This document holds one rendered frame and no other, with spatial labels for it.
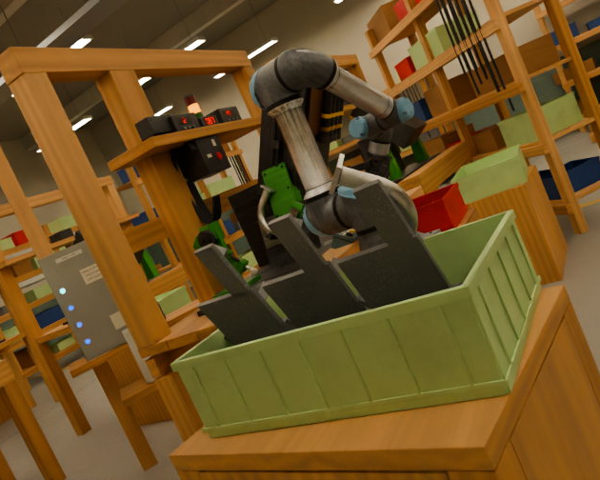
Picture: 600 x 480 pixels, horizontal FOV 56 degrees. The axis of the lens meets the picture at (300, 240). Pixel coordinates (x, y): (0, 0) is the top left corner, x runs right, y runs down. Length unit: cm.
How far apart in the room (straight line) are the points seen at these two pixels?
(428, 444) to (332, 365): 21
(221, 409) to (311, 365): 25
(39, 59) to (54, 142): 29
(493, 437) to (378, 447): 17
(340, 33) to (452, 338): 1099
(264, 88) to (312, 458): 108
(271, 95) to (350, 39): 997
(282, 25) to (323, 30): 92
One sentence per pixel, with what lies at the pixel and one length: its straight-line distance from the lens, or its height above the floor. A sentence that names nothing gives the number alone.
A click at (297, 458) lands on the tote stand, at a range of 98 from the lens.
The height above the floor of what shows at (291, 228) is 112.
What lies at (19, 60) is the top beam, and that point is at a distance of 209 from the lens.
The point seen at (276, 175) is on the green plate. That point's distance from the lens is 228.
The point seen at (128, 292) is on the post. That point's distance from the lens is 198.
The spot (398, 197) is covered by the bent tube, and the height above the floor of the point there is 110.
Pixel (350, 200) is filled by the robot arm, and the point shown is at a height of 107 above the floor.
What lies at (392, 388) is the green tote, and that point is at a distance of 93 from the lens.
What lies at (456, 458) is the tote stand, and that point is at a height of 77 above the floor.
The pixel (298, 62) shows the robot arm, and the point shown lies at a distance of 162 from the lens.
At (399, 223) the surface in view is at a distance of 90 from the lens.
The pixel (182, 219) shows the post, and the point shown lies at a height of 123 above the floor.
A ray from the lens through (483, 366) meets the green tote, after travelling 86.
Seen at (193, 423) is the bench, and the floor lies 58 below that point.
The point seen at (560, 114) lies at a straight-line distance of 463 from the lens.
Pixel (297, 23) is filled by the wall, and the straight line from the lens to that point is 1209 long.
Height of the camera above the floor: 119
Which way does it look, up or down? 6 degrees down
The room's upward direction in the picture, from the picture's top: 24 degrees counter-clockwise
